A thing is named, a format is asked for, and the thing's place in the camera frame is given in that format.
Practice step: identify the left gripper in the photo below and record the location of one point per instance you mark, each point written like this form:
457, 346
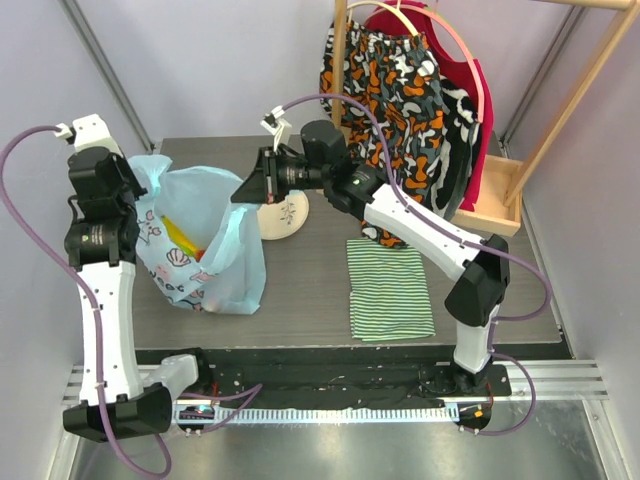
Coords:
136, 188

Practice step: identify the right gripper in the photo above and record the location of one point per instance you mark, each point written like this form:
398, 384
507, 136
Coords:
270, 175

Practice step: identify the yellow banana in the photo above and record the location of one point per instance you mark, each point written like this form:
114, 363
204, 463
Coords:
180, 239

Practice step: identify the light blue plastic bag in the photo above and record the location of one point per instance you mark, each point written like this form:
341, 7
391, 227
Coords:
230, 276

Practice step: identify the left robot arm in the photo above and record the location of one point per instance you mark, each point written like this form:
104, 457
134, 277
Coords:
114, 400

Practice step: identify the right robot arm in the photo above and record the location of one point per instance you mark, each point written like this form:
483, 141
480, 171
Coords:
364, 192

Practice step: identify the round fruit plate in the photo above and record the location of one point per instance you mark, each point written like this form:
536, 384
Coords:
281, 220

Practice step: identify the orange camouflage pants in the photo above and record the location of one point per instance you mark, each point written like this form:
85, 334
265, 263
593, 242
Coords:
397, 78

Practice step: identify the green striped folded cloth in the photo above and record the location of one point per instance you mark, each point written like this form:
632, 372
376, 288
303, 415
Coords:
389, 298

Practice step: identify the black white patterned garment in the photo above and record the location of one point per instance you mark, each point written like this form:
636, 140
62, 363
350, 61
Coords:
460, 145

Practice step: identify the wooden clothes hanger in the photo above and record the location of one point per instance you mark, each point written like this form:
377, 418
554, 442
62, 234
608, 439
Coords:
380, 7

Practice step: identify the red garment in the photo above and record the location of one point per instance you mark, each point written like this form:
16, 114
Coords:
435, 112

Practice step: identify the wooden clothes rack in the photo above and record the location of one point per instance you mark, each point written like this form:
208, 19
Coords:
497, 208

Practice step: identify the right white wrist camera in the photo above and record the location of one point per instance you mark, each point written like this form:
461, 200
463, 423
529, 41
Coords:
275, 123

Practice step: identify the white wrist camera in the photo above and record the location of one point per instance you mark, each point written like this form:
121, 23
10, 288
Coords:
87, 132
275, 123

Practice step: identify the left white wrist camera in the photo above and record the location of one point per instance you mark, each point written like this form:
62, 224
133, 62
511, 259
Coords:
87, 132

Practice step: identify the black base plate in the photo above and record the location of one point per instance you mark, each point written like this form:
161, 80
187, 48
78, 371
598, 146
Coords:
338, 378

